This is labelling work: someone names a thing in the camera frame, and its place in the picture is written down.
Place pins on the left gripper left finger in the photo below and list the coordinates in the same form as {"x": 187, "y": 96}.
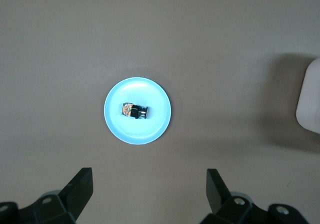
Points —
{"x": 75, "y": 196}

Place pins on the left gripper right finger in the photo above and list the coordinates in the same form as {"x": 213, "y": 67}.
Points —
{"x": 220, "y": 199}

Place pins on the white lidded storage box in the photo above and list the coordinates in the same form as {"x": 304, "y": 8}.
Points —
{"x": 311, "y": 103}

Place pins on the light blue round plate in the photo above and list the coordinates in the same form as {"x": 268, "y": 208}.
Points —
{"x": 137, "y": 131}

